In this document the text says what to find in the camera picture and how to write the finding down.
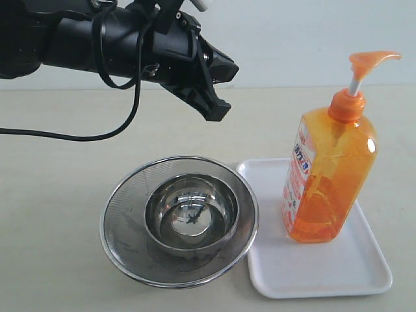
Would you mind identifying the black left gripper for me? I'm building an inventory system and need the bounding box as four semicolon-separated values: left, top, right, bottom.
146;28;239;122

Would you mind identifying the orange pump soap bottle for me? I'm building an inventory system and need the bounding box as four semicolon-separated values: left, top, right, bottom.
281;51;402;243

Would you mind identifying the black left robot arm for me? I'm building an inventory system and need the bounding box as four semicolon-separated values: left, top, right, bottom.
1;1;239;122

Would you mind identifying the small stainless steel bowl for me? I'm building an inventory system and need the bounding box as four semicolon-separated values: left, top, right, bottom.
144;173;240;259

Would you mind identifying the steel mesh strainer basket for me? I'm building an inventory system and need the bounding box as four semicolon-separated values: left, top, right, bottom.
99;155;259;289

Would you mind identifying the white plastic tray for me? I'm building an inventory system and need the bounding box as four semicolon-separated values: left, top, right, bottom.
237;158;393;299

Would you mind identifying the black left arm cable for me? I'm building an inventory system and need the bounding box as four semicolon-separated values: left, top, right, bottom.
0;0;163;142

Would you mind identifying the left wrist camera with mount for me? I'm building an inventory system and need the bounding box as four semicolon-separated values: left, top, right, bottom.
123;1;201;40

